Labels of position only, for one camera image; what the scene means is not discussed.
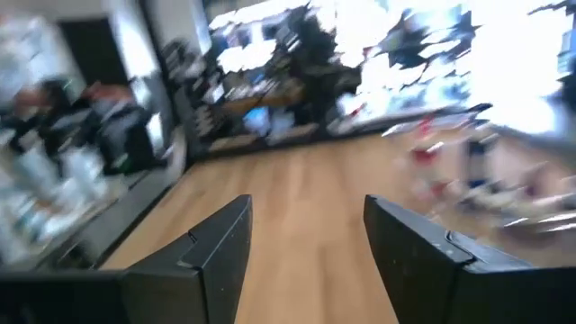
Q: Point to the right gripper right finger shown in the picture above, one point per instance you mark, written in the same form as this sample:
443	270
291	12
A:
418	270

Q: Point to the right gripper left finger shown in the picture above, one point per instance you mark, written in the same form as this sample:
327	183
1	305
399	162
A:
202	283

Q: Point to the large red food coloring bottle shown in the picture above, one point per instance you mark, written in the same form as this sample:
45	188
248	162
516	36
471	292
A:
425	155

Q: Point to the large blue food coloring bottle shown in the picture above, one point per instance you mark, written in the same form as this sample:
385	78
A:
477	150

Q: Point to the clear plastic bin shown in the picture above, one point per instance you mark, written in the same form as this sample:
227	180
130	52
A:
508	180

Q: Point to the black aluminium table frame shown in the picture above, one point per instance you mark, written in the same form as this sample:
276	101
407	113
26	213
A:
148	198

